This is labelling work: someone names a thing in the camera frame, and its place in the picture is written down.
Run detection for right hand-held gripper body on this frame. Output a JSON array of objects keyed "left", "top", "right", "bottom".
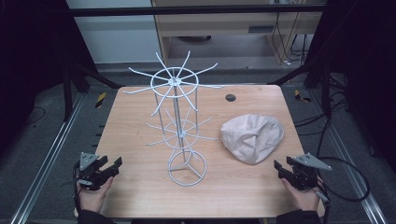
[{"left": 288, "top": 151, "right": 333, "bottom": 191}]

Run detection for white wire display rack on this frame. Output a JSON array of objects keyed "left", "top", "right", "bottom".
[{"left": 123, "top": 50, "right": 225, "bottom": 188}]

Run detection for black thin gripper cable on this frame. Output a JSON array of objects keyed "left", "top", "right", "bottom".
[{"left": 72, "top": 164, "right": 82, "bottom": 213}]

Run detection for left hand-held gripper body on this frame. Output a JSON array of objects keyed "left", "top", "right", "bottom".
[{"left": 73, "top": 151, "right": 114, "bottom": 191}]

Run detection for black metal stand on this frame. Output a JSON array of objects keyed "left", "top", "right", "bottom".
[
  {"left": 268, "top": 57, "right": 333, "bottom": 119},
  {"left": 61, "top": 60, "right": 126, "bottom": 123}
]

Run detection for black horizontal frame bar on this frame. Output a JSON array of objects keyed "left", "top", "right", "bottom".
[{"left": 68, "top": 4, "right": 327, "bottom": 18}]

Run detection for black floor cables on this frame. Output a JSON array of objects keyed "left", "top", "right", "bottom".
[{"left": 293, "top": 74, "right": 351, "bottom": 137}]

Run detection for black looped gripper cable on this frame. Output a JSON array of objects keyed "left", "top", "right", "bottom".
[{"left": 317, "top": 156, "right": 371, "bottom": 203}]

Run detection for hanging black desk cables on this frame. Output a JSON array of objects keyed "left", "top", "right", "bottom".
[{"left": 271, "top": 11, "right": 310, "bottom": 66}]

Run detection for thin black floor cable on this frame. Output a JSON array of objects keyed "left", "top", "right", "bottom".
[{"left": 23, "top": 105, "right": 47, "bottom": 126}]

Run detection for white cabinet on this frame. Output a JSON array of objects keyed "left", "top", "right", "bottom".
[{"left": 65, "top": 0, "right": 162, "bottom": 64}]

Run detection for beige cap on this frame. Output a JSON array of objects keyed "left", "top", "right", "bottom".
[{"left": 219, "top": 113, "right": 286, "bottom": 165}]

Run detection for person's right hand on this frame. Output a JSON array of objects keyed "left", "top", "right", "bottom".
[{"left": 281, "top": 177, "right": 322, "bottom": 213}]

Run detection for person's left hand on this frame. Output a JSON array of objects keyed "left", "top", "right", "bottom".
[{"left": 76, "top": 175, "right": 115, "bottom": 215}]

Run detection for aluminium floor rail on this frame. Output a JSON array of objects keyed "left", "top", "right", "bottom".
[
  {"left": 311, "top": 89, "right": 388, "bottom": 224},
  {"left": 8, "top": 92, "right": 86, "bottom": 224}
]

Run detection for dark curtain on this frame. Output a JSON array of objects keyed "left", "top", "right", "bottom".
[
  {"left": 304, "top": 0, "right": 396, "bottom": 174},
  {"left": 0, "top": 0, "right": 98, "bottom": 158}
]

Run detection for light wooden office desk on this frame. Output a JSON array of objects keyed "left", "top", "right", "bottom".
[{"left": 150, "top": 0, "right": 327, "bottom": 65}]

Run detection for yellow black striped marker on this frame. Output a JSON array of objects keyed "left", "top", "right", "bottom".
[
  {"left": 293, "top": 89, "right": 313, "bottom": 104},
  {"left": 94, "top": 91, "right": 107, "bottom": 109}
]

